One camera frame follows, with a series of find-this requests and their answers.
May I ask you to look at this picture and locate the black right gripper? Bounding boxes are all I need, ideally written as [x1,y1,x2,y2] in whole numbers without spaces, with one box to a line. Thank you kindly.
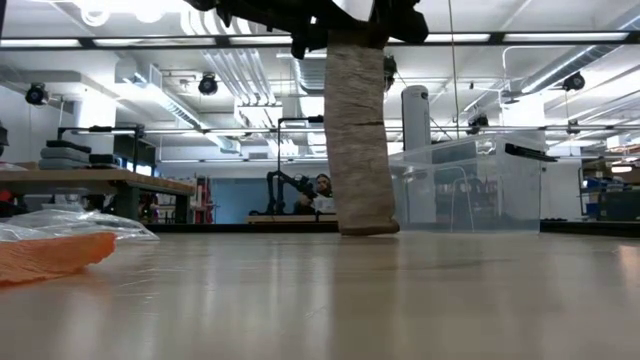
[372,0,431,45]

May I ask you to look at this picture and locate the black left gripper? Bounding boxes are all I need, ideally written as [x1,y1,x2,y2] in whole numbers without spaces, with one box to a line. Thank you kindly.
[183,0,347,61]

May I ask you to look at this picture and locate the clear plastic box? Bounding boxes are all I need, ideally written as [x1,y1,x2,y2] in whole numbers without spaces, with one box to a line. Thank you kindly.
[388,132,559,234]

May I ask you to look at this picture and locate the orange elastic bandage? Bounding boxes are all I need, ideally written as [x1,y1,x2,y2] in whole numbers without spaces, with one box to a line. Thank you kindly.
[0,231,118,286]

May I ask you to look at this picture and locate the person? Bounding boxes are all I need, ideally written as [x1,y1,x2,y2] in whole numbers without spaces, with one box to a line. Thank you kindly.
[294,173,337,216]

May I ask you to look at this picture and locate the background wooden table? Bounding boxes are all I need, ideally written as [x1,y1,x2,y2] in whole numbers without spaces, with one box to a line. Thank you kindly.
[246,213,341,225]

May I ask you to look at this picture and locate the red cabinet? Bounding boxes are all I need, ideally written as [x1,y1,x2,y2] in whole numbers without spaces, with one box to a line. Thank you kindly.
[193,174,215,225]

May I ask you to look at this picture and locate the wooden workbench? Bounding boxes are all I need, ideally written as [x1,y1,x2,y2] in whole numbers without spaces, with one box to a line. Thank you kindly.
[0,168,197,224]

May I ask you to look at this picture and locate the stacked grey pads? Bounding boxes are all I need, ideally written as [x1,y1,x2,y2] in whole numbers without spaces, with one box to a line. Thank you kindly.
[38,139,121,171]

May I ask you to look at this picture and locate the storage shelf rack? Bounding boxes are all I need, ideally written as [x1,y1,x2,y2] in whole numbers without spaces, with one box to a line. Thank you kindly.
[578,143,640,222]

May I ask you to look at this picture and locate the crumpled clear plastic bag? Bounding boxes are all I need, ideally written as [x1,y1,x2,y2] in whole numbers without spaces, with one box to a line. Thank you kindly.
[0,208,160,244]

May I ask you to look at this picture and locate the black ceiling cable reel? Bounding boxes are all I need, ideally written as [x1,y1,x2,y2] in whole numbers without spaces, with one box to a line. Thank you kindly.
[24,82,50,107]
[563,71,587,93]
[197,73,220,97]
[382,53,399,94]
[467,113,490,136]

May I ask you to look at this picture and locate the thin hanging cable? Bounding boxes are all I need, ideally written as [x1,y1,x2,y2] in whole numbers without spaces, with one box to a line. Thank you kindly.
[447,0,461,142]

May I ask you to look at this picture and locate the black aluminium rig frame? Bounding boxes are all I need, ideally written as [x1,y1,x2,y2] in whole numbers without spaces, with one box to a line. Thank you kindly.
[0,30,640,237]

